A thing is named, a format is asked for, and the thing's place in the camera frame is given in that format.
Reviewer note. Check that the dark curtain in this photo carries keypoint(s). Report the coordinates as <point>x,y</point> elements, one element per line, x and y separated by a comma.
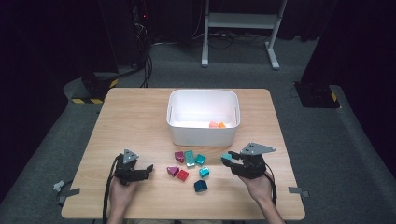
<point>37,62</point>
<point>358,46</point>

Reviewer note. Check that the dark maroon block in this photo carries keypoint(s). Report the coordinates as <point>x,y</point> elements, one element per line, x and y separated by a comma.
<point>179,156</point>

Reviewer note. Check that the magenta wedge block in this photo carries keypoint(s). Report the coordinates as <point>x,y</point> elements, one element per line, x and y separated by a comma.
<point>172,171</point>

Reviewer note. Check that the white plastic box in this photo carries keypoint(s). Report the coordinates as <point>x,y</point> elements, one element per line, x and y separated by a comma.
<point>202,137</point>

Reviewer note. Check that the dark blue block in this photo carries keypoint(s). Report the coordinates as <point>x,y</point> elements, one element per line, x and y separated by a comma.
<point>200,185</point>

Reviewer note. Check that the teal cube block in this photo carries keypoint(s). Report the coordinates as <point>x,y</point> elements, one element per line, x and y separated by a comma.
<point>226,157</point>
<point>204,172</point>
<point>200,159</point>

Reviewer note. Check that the person's left hand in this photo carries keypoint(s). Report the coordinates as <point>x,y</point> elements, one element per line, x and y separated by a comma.
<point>120,197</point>

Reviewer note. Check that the grey tape strip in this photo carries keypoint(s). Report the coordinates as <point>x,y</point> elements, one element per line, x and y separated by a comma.
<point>70,193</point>
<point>298,191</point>

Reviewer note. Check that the green rectangular block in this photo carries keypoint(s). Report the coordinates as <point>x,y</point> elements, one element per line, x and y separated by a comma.
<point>189,158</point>

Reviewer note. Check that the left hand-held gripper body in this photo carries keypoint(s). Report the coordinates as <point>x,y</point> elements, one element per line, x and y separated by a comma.
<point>126,171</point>

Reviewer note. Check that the orange block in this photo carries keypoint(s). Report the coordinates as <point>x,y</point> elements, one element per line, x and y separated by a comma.
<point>221,125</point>

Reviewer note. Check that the white metal stand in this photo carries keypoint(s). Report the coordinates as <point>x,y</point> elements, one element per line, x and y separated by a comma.
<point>243,20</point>

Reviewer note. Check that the yellow black hazard tape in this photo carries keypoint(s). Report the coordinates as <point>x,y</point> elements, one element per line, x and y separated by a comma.
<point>87,100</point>

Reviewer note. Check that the person's right hand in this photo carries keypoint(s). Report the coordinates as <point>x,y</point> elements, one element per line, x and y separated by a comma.
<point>260,188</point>

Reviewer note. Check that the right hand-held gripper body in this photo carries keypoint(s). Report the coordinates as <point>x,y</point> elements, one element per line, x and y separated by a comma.
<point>250,166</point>

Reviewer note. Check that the black stand base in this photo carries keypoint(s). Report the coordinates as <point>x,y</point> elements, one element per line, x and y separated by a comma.
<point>96,85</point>
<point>316,95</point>

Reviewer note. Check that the red block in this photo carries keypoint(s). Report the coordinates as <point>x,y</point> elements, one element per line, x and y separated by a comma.
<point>182,175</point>

